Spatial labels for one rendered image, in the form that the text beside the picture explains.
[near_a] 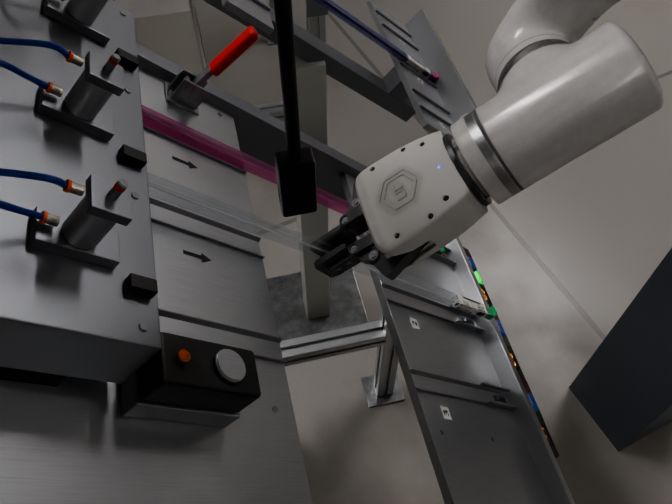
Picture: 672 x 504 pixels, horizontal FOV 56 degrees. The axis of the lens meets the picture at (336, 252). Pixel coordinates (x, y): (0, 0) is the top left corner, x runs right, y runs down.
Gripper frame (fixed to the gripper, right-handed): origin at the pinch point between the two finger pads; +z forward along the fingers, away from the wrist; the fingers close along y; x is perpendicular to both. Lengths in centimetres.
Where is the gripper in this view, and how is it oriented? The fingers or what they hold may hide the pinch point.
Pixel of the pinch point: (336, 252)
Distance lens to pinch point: 63.0
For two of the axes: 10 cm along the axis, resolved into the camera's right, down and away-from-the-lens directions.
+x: 5.7, 3.6, 7.4
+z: -7.9, 4.9, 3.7
